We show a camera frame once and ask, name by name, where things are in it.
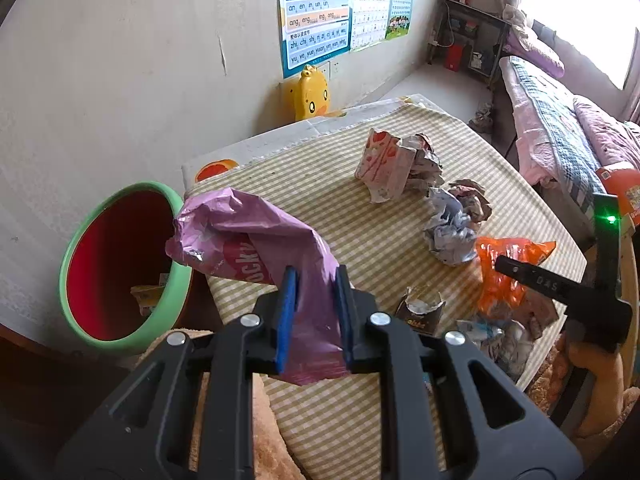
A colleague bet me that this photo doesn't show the white grey paper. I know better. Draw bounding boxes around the white grey paper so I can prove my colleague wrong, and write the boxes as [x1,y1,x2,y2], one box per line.
[422,188,477,266]

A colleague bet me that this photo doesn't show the pink Pocky snack bag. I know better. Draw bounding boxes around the pink Pocky snack bag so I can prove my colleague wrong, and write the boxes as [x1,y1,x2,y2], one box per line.
[165,188,348,386]

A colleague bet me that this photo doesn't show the red white torn carton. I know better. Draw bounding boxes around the red white torn carton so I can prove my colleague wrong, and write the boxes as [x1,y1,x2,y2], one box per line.
[355,128,416,204]

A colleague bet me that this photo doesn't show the orange plastic bag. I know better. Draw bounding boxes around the orange plastic bag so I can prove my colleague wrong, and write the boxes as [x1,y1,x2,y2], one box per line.
[474,235,558,317]

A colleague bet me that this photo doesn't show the dark torn snack wrapper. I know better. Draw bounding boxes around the dark torn snack wrapper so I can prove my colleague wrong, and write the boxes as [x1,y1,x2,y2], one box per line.
[394,285,446,336]

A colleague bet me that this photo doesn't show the yellow checkered tablecloth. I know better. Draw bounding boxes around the yellow checkered tablecloth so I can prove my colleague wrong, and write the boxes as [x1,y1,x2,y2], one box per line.
[191,99,586,479]

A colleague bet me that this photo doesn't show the orange box on bed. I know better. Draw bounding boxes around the orange box on bed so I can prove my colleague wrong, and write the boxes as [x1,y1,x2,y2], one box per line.
[597,162,640,228]

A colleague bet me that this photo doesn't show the bed with plaid blanket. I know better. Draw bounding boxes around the bed with plaid blanket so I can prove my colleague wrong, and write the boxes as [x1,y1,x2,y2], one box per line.
[499,55,639,223]

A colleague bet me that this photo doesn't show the red bin with green rim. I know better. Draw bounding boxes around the red bin with green rim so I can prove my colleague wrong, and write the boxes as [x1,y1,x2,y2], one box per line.
[58,181,192,356]

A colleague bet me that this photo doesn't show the shoes on floor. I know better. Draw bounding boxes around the shoes on floor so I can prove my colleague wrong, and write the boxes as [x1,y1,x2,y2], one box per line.
[468,103,495,134]

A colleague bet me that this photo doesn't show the white fruit-print undercloth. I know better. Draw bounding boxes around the white fruit-print undercloth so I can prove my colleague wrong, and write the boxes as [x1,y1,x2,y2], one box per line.
[181,93,444,196]

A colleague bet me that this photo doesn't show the yellow duck toy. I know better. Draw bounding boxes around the yellow duck toy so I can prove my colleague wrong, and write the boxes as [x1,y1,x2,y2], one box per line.
[278,62,346,124]

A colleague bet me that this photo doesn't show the pink pillow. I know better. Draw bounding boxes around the pink pillow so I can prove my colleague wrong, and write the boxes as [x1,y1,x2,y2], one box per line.
[502,4,565,79]

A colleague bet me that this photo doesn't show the dark metal shelf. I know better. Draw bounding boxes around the dark metal shelf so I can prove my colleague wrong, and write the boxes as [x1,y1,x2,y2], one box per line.
[426,0,511,89]

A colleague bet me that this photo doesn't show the blue pinyin wall poster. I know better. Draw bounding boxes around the blue pinyin wall poster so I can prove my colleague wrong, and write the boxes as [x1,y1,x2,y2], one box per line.
[279,0,352,78]

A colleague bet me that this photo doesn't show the white chart wall poster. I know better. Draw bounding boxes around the white chart wall poster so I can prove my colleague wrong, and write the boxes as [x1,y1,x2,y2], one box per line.
[350,0,390,51]

